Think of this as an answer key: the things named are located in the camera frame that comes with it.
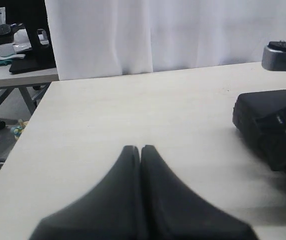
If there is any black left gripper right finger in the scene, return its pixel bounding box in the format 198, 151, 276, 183
140, 145, 258, 240

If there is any white curtain backdrop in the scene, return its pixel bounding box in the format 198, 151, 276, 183
45, 0, 286, 80

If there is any black monitor stand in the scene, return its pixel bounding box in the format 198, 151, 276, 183
5, 0, 56, 74

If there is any black plastic carrying case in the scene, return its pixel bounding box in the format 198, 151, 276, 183
232, 89, 286, 171

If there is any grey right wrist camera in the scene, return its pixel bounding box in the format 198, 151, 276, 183
261, 40, 286, 72

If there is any grey side table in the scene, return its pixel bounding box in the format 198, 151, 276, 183
0, 65, 59, 114

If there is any colourful toy on floor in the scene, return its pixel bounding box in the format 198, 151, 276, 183
11, 119, 29, 140

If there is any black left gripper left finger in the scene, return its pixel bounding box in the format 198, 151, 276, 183
30, 145, 143, 240

